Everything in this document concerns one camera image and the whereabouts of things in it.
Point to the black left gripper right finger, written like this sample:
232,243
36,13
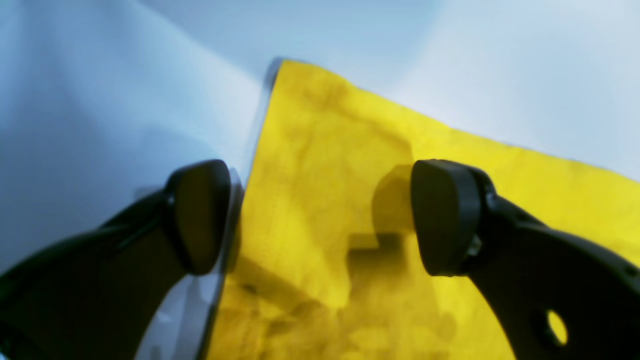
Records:
556,296

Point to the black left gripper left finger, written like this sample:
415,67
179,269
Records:
92,296

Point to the yellow T-shirt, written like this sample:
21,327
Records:
326,264

